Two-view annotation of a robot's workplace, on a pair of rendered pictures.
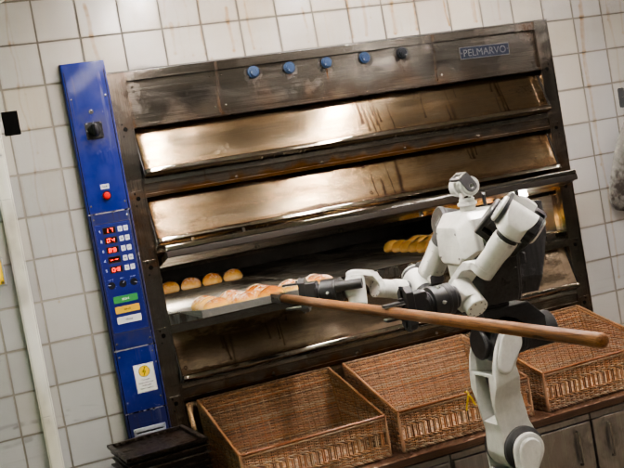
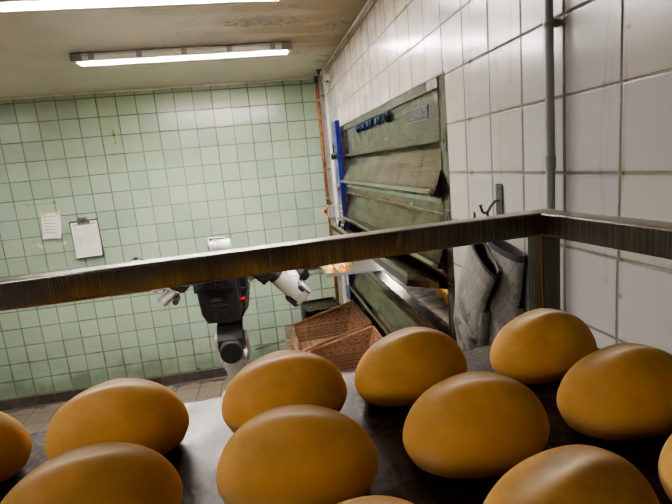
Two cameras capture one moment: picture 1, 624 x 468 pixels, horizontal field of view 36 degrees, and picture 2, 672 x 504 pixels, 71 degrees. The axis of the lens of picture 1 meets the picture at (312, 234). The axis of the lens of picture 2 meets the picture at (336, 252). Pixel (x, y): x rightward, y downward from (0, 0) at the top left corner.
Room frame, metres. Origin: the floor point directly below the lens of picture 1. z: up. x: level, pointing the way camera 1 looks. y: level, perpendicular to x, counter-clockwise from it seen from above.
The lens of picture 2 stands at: (4.23, -2.79, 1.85)
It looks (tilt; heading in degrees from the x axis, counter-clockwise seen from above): 11 degrees down; 102
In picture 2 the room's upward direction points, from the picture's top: 5 degrees counter-clockwise
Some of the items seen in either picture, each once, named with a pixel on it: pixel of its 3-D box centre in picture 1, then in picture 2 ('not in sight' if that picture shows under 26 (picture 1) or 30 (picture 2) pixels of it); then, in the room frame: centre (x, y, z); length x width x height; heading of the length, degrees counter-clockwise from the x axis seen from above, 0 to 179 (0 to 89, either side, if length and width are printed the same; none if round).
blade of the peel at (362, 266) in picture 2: (258, 295); (346, 263); (3.65, 0.24, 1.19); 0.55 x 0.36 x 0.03; 112
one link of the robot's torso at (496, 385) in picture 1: (505, 396); (236, 371); (3.13, -0.53, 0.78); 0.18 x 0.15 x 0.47; 22
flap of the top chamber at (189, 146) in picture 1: (357, 119); (377, 169); (3.96, -0.26, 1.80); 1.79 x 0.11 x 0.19; 110
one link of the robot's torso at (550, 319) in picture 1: (512, 326); (231, 338); (3.16, -0.59, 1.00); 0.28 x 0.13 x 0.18; 112
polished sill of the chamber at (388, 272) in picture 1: (381, 274); (390, 285); (3.98, -0.25, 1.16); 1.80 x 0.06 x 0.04; 110
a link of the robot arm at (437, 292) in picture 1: (423, 305); not in sight; (2.67, -0.27, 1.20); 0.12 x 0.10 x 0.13; 111
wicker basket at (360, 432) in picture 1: (291, 426); (329, 333); (3.50, 0.20, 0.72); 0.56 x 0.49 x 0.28; 111
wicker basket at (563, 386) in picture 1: (564, 354); not in sight; (3.91, -0.92, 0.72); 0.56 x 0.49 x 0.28; 112
